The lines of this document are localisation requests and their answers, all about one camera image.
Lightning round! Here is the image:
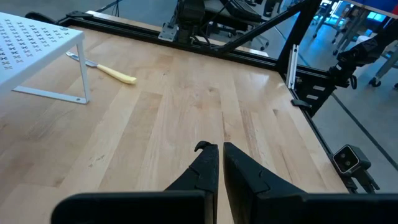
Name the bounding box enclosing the white perforated metal shelf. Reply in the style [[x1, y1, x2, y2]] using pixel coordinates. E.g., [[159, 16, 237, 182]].
[[0, 11, 91, 105]]

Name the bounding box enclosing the knife with yellow handle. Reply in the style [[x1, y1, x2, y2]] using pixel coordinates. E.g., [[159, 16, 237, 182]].
[[65, 51, 137, 85]]

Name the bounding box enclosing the silver post bracket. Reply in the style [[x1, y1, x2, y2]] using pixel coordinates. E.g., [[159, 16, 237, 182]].
[[285, 44, 300, 90]]

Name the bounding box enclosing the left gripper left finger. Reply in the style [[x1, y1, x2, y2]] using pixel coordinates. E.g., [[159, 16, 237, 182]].
[[50, 140, 219, 224]]

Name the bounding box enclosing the black table clip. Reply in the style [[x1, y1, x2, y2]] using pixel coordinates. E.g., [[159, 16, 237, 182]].
[[290, 98, 312, 110]]

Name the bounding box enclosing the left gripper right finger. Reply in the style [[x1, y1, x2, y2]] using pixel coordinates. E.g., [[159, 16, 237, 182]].
[[223, 141, 398, 224]]

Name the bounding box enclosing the grey depth camera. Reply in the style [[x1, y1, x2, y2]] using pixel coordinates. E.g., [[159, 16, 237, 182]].
[[331, 144, 373, 175]]

